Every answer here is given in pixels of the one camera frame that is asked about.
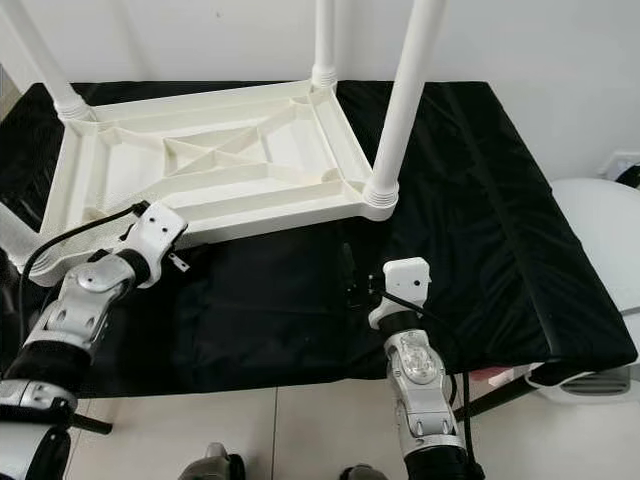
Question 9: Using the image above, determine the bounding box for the grey right robot foot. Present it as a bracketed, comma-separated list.
[340, 463, 391, 480]

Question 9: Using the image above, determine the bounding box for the grey left robot foot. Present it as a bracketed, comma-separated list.
[180, 443, 246, 480]

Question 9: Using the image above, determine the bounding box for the grey robot foot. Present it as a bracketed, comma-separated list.
[180, 443, 246, 480]
[340, 463, 391, 480]

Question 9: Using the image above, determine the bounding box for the black padded bed cover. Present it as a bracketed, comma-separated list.
[0, 80, 639, 401]

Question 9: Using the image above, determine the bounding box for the white plastic table leg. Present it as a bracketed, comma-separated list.
[363, 0, 446, 221]
[0, 195, 56, 276]
[310, 0, 339, 89]
[0, 0, 96, 121]

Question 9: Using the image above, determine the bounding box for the wall socket black plug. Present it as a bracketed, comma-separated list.
[610, 152, 640, 189]

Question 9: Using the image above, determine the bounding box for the white dome appliance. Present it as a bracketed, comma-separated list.
[525, 178, 640, 403]

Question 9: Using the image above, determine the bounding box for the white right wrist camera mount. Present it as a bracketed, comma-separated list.
[368, 257, 433, 331]

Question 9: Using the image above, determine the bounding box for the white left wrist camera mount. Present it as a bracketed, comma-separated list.
[125, 200, 189, 291]

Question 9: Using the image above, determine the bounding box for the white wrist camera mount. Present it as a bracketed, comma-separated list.
[125, 200, 189, 291]
[368, 257, 433, 331]

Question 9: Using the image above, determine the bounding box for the white plastic table top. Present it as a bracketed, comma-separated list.
[20, 80, 401, 276]

